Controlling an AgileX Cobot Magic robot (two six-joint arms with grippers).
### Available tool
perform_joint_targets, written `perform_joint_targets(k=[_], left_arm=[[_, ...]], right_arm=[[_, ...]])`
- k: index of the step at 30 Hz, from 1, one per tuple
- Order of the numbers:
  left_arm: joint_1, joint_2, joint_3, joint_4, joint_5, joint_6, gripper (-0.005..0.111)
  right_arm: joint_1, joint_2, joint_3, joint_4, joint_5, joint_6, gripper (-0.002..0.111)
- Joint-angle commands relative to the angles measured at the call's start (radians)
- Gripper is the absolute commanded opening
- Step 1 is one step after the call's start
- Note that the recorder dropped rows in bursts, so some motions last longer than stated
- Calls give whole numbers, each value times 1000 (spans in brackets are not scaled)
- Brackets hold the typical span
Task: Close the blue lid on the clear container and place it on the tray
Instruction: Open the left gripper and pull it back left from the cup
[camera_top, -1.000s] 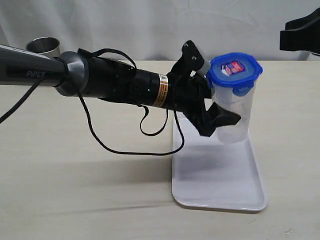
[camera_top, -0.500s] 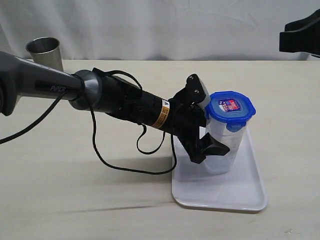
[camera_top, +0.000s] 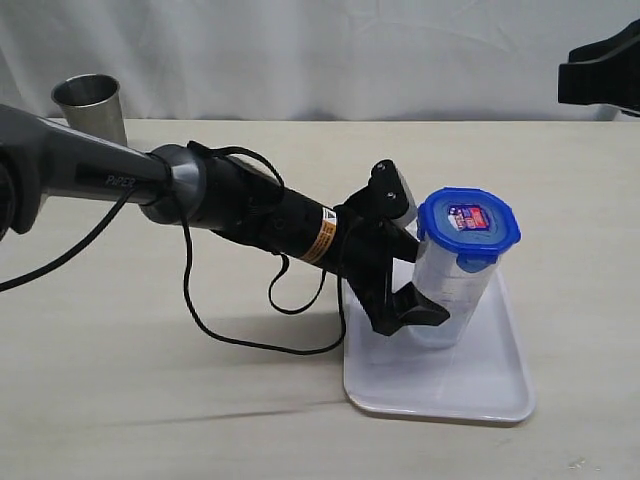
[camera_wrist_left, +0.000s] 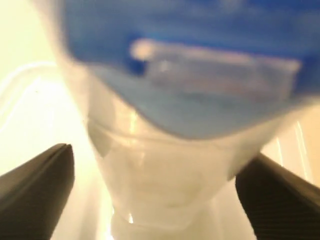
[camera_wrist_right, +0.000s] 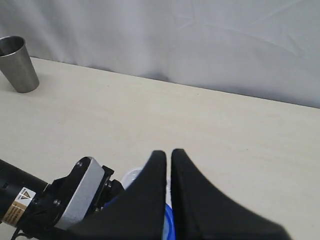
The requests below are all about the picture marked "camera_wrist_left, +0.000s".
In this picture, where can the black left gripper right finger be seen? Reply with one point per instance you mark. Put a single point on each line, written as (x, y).
(279, 204)

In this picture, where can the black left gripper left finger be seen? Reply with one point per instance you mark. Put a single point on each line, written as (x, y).
(34, 194)

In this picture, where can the clear plastic tall container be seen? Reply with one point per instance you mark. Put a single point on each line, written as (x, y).
(164, 186)

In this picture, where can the blue plastic lid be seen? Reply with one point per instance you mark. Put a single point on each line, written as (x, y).
(199, 68)

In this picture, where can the white rectangular tray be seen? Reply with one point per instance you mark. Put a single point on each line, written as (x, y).
(36, 113)

